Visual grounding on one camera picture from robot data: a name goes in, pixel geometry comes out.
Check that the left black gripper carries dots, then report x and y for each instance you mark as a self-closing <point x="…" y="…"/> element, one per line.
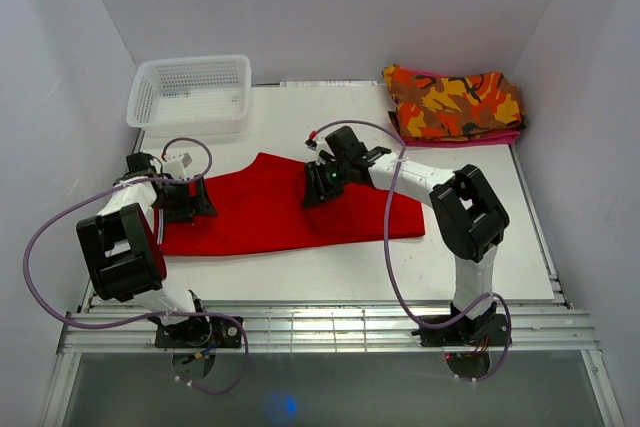
<point x="187" y="209"/>

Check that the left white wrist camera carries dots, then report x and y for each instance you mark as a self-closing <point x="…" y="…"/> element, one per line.
<point x="177" y="167"/>

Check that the red trousers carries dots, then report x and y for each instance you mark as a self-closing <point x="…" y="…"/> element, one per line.
<point x="260" y="210"/>

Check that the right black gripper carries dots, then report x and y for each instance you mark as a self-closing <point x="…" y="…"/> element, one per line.
<point x="316" y="191"/>

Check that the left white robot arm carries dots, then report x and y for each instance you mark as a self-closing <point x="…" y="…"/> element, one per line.
<point x="120" y="244"/>

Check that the orange camouflage folded trousers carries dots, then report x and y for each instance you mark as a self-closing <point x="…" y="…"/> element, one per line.
<point x="450" y="97"/>

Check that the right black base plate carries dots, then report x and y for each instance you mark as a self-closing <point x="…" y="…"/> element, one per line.
<point x="473" y="333"/>

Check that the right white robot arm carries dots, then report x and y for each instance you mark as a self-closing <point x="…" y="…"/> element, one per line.
<point x="470" y="217"/>

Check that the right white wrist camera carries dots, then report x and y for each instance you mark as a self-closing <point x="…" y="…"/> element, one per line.
<point x="322" y="153"/>

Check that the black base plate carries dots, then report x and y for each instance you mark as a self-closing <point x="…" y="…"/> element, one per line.
<point x="473" y="333"/>
<point x="220" y="332"/>

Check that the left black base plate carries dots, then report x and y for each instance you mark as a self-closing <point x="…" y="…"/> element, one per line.
<point x="220" y="332"/>

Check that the aluminium frame rail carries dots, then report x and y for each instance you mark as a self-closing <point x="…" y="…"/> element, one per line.
<point x="272" y="330"/>

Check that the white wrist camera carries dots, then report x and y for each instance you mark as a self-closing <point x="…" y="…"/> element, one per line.
<point x="322" y="153"/>
<point x="177" y="167"/>

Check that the white perforated plastic basket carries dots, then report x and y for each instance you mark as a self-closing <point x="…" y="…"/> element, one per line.
<point x="190" y="96"/>

